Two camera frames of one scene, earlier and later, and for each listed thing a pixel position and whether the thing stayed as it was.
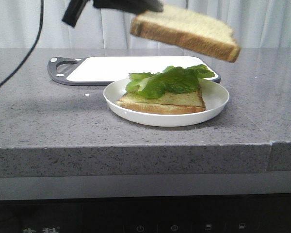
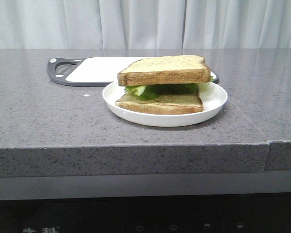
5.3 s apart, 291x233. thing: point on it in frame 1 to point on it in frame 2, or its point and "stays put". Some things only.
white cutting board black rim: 101,71 stays put
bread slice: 188,29 to 176,70
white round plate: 216,97 stays put
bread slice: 185,103 stays put
